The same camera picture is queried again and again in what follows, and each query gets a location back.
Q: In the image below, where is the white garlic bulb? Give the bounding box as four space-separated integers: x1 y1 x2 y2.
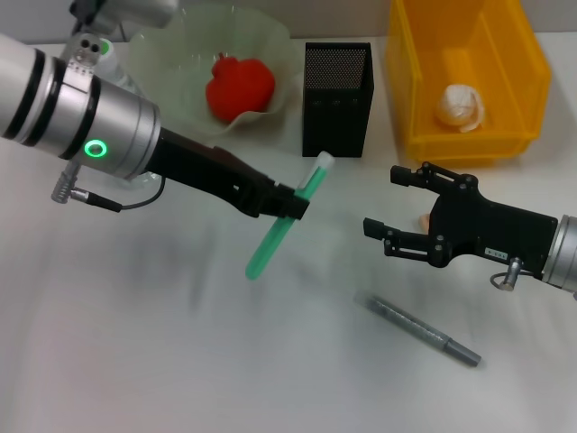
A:
434 83 488 135

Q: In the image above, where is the clear water bottle green label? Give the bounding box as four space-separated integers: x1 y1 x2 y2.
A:
99 38 162 189

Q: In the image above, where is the gripper cable with plugs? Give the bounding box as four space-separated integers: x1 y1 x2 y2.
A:
490 256 546 292
50 162 167 214

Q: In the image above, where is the pale green glass bowl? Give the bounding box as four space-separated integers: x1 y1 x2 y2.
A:
129 4 302 148

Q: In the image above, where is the green pen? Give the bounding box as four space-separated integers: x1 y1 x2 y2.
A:
244 151 336 281

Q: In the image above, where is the black mesh pen holder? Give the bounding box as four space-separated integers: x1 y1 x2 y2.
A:
301 41 376 158

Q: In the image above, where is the left gripper cable with plugs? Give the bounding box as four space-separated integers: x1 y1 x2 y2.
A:
50 162 167 214

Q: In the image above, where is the right gripper cable with plugs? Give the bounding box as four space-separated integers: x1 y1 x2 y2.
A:
490 256 546 292

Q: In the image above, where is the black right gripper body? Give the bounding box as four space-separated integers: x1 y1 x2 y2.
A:
426 173 561 277

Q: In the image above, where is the grey marker pen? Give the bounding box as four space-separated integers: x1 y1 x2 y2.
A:
355 291 482 369

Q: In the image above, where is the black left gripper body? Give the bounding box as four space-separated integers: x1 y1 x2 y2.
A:
147 127 281 218

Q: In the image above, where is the yellow plastic bin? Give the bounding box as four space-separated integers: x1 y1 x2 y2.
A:
386 0 554 169

